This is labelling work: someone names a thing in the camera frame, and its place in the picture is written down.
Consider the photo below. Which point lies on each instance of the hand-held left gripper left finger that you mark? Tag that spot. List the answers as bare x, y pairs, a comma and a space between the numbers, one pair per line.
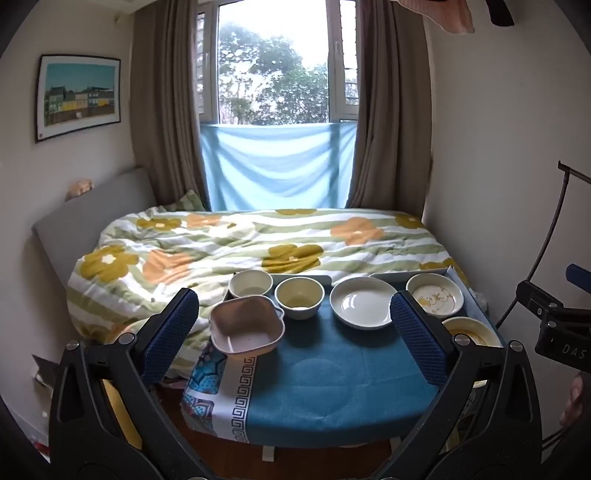
171, 337

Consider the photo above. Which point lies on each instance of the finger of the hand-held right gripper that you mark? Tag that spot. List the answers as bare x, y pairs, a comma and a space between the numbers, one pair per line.
579, 275
538, 299

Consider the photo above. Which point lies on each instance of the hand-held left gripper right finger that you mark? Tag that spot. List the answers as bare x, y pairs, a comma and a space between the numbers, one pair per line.
419, 341

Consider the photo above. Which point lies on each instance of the pink square bowl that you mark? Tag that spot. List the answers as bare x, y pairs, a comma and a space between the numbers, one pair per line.
244, 330

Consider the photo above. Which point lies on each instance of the person's right hand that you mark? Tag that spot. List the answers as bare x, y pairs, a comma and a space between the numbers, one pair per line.
573, 401

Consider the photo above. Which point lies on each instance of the white plate with yellow print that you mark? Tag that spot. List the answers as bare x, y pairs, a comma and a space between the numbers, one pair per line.
436, 295

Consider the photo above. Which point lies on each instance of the yellow rimmed plate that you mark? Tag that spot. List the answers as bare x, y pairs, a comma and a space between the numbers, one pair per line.
471, 330

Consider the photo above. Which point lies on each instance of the plain white plate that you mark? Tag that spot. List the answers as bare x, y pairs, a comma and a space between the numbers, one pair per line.
362, 302

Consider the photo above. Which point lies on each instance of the yellow bag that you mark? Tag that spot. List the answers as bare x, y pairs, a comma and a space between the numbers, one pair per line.
117, 410

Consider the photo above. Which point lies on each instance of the small white bowl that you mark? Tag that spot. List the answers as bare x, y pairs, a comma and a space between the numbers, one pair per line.
249, 281

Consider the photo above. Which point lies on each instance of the teal cloth with mosaic border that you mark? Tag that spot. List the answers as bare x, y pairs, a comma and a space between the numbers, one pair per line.
332, 387

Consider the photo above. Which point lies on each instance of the floral striped duvet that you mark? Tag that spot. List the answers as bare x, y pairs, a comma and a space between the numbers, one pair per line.
231, 244

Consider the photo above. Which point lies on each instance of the cream round bowl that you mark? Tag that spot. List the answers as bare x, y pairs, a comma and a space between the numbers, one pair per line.
300, 297

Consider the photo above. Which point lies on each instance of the grey flat sheet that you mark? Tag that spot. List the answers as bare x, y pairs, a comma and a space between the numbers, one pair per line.
44, 369

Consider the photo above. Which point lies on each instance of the green checked pillow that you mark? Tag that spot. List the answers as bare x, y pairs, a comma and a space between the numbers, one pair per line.
190, 202

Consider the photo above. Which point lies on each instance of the grey headboard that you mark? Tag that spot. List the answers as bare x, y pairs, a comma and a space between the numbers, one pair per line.
92, 217

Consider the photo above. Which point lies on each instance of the white table leg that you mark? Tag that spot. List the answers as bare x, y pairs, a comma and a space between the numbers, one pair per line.
269, 453

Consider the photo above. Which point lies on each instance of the plush toy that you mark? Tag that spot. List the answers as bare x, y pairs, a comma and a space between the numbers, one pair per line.
81, 188

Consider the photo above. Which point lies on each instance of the light blue hanging cloth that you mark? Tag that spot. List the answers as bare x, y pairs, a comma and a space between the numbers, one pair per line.
277, 166

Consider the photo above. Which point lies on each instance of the brown curtain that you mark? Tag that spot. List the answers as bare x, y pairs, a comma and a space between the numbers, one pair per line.
392, 115
161, 115

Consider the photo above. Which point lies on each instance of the framed houses picture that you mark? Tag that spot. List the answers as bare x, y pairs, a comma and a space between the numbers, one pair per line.
78, 97

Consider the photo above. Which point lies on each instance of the black hanging object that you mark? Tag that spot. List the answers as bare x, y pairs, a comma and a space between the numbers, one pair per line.
501, 11

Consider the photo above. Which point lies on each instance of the window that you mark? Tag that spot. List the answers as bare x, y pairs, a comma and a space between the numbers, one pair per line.
272, 69

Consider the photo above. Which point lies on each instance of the pink garment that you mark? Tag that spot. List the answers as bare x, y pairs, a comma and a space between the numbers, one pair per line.
438, 14

